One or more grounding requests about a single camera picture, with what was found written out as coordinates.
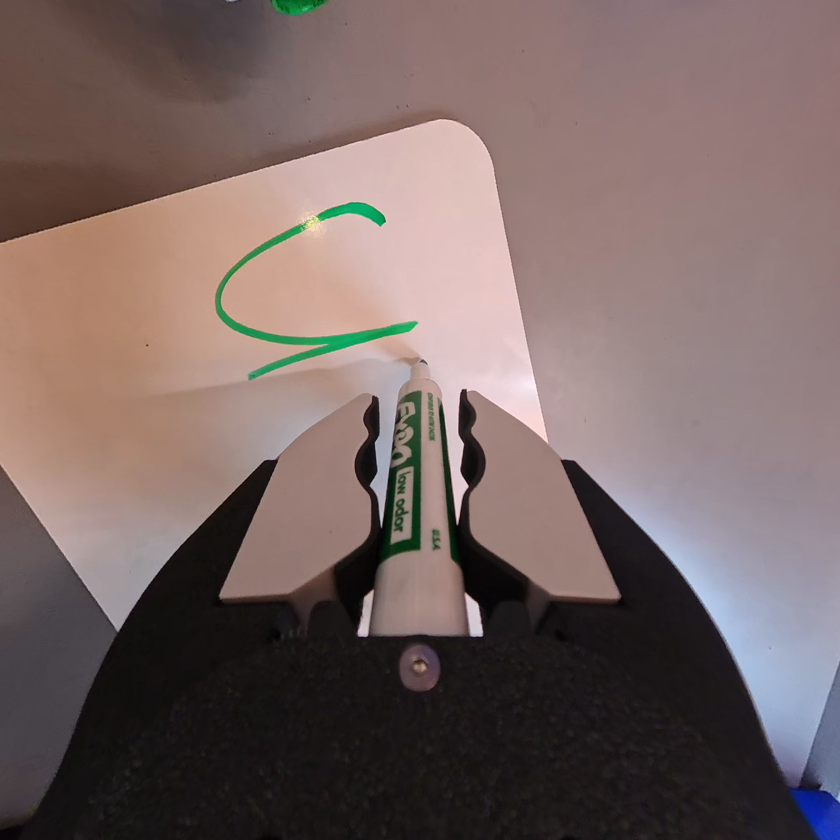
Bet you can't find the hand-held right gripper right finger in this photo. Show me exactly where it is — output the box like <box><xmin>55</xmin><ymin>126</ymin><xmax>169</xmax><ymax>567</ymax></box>
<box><xmin>455</xmin><ymin>389</ymin><xmax>623</xmax><ymax>613</ymax></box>

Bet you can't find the green dry-erase marker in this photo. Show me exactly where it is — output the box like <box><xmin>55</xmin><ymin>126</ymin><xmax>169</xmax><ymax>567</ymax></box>
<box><xmin>361</xmin><ymin>356</ymin><xmax>476</xmax><ymax>637</ymax></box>

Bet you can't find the white whiteboard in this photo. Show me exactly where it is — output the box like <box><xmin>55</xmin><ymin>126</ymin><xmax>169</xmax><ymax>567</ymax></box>
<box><xmin>0</xmin><ymin>119</ymin><xmax>551</xmax><ymax>634</ymax></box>

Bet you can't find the blue plastic bin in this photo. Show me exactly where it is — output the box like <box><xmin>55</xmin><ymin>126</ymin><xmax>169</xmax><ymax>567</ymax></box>
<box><xmin>792</xmin><ymin>785</ymin><xmax>840</xmax><ymax>840</ymax></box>

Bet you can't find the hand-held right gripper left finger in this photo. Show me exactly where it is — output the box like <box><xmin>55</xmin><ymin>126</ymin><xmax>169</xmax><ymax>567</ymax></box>
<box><xmin>220</xmin><ymin>392</ymin><xmax>384</xmax><ymax>609</ymax></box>

